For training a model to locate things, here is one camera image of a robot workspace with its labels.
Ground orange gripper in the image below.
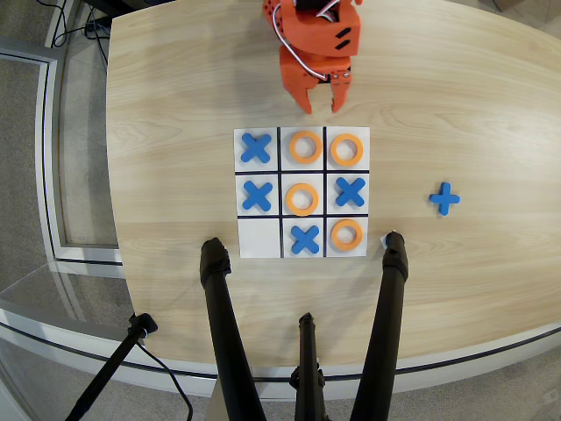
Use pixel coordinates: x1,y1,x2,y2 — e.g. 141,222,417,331
279,3,363,115

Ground orange foam ring piece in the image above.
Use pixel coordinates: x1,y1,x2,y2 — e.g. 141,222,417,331
329,132,365,168
288,130,324,166
285,182,320,218
330,218,365,252

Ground blue foam X piece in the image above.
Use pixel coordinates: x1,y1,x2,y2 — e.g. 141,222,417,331
335,176,367,209
428,182,462,218
290,225,322,255
240,132,273,165
242,180,274,211

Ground white tic-tac-toe board sheet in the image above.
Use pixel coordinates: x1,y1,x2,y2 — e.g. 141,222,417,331
233,126,372,260

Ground thick black tripod leg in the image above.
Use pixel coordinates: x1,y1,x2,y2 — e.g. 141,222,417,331
348,231,410,421
199,237,268,421

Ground thin black tripod leg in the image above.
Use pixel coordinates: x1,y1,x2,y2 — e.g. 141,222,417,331
288,312,328,421

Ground black stand pole with clamp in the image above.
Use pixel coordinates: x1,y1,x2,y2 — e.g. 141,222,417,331
64,312,159,421

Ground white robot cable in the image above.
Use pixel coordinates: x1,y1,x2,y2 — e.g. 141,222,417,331
272,2,341,83

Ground black floor cables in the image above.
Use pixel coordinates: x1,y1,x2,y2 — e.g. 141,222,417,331
51,0,110,67

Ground grey metal glass panel frame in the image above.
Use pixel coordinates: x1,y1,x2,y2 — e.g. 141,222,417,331
0,38,124,267

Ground black stand cable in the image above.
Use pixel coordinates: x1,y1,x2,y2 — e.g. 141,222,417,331
135,341,195,421

